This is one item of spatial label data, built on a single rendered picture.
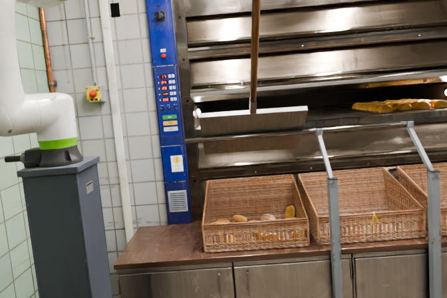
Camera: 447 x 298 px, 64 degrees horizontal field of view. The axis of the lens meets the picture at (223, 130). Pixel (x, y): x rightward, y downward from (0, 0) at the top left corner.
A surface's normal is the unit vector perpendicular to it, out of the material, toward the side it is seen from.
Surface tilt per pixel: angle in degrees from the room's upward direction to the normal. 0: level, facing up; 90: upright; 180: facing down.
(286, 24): 70
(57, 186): 90
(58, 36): 90
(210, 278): 90
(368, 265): 90
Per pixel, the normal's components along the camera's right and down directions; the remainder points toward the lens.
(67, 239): -0.01, 0.11
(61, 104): 0.84, -0.05
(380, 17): -0.04, -0.25
